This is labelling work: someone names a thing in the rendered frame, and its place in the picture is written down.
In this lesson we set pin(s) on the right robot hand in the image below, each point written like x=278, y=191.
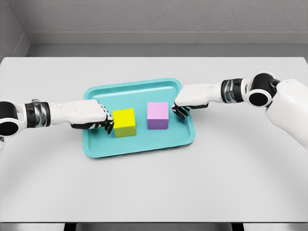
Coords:
x=190, y=95

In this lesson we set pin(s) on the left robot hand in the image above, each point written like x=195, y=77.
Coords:
x=89, y=111

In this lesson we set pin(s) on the yellow cube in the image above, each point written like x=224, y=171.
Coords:
x=124, y=121

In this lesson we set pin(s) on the purple cube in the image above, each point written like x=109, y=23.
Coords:
x=157, y=115

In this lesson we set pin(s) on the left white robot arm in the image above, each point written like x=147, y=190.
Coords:
x=36, y=115

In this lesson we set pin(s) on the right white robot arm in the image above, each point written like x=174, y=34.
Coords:
x=264, y=96

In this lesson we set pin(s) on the teal tray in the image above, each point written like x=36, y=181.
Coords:
x=139, y=142

